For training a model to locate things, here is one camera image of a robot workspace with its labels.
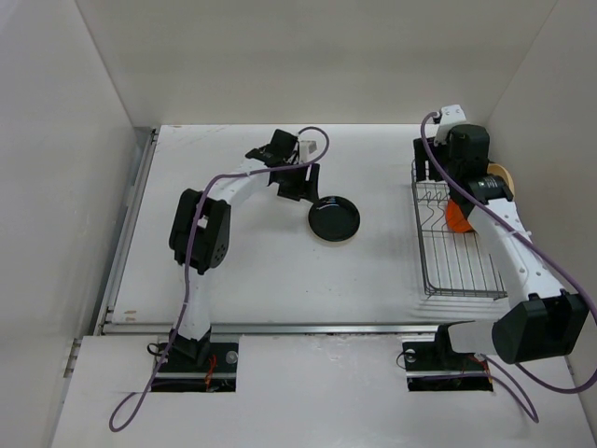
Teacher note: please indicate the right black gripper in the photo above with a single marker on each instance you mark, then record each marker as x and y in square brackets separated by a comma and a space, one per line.
[422, 155]

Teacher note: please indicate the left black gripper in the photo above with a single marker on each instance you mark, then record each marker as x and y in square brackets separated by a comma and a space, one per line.
[305, 190]

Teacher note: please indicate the black plate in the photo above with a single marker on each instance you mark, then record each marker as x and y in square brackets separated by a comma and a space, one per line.
[334, 219]

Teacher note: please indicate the beige cartoon plate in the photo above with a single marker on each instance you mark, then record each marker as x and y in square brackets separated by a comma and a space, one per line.
[500, 171]

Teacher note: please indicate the orange plate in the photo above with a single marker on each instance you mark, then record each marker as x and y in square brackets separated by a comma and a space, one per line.
[455, 218]

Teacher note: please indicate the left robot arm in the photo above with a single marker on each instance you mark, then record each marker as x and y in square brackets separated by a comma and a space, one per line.
[200, 233]

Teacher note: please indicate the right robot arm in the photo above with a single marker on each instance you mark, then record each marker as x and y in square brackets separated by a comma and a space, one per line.
[543, 319]

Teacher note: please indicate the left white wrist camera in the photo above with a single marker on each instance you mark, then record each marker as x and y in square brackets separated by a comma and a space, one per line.
[306, 148]

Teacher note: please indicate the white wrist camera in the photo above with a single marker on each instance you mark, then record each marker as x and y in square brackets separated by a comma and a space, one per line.
[306, 148]
[449, 117]

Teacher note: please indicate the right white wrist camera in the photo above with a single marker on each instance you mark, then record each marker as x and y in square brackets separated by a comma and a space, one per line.
[449, 117]

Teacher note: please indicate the grey wire dish rack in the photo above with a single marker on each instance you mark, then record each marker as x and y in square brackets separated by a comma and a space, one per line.
[453, 264]

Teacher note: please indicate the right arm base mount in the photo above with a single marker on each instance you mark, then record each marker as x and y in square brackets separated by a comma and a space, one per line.
[432, 368]

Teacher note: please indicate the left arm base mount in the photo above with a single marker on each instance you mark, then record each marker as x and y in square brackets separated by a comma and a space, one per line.
[216, 374]

